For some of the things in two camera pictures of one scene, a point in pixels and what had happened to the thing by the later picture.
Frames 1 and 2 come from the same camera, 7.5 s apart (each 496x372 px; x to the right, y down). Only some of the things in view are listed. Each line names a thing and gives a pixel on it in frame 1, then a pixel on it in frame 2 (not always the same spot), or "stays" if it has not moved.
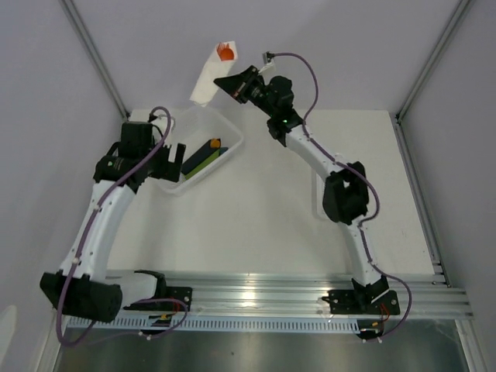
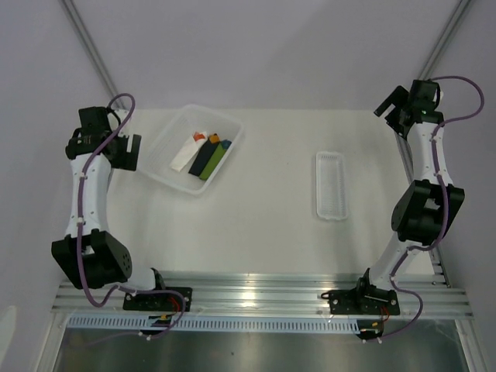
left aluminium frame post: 94,53 stays
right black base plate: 363,301 stays
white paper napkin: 215,69 -> 187,153
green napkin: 215,155 -> 212,162
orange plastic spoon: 226,54 -> 197,136
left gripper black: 163,171 -> 127,160
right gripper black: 239,85 -> 397,96
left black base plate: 183,294 stays
